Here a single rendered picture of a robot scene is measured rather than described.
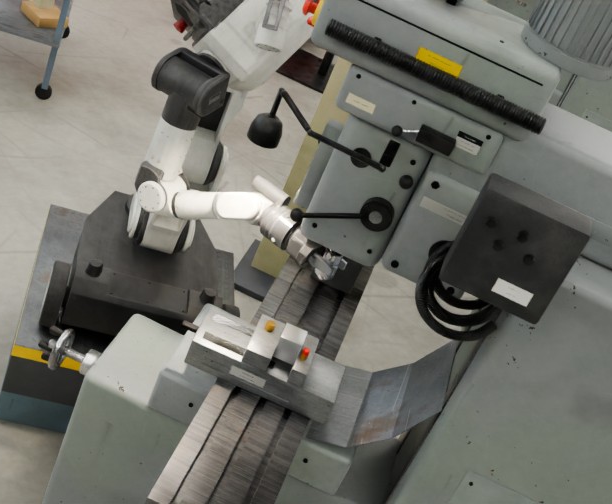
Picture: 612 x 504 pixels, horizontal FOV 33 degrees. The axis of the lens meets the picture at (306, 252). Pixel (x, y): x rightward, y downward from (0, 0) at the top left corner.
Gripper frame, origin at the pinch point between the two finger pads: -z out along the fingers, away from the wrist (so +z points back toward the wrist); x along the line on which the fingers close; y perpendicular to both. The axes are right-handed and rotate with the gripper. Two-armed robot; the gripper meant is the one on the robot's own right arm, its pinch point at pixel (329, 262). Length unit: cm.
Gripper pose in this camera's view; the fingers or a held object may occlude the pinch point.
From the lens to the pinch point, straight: 236.8
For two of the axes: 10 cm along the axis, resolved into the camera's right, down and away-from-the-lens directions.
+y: -3.6, 7.8, 5.1
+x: 5.6, -2.6, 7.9
